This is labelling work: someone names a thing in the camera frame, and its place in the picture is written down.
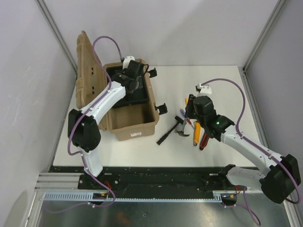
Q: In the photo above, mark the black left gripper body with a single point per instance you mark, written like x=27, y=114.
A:
x=138, y=84

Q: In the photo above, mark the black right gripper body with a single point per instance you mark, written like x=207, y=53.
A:
x=191, y=112

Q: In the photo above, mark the black toolbox tray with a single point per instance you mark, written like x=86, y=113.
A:
x=139, y=96

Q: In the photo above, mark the steel claw hammer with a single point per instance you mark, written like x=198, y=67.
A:
x=180, y=131

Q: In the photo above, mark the tan plastic toolbox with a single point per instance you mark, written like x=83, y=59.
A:
x=126, y=122

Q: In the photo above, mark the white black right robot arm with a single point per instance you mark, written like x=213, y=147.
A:
x=275, y=175

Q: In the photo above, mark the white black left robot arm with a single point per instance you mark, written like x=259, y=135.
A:
x=83, y=131

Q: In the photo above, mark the blue red screwdriver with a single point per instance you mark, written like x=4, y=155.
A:
x=182, y=112

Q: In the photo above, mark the black rubber mallet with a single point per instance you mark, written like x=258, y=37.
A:
x=178, y=122

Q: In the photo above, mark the yellow utility knife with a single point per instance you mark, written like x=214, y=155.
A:
x=197, y=129

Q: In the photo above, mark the red black utility knife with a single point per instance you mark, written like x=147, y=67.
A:
x=204, y=141

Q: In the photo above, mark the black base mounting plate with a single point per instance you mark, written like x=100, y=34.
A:
x=159, y=182

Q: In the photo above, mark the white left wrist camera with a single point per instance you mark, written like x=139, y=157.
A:
x=127, y=60

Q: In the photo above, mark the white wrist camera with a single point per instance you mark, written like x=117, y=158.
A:
x=127, y=60
x=203, y=90

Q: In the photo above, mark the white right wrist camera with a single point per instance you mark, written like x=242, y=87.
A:
x=203, y=90

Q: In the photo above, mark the left aluminium frame post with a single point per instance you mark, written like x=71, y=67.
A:
x=56, y=32

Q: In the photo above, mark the aluminium frame post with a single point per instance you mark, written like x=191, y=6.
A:
x=56, y=32
x=273, y=18

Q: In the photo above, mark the grey slotted cable duct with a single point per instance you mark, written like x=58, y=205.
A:
x=101, y=197

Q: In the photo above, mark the right aluminium frame post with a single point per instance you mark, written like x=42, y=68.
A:
x=273, y=18

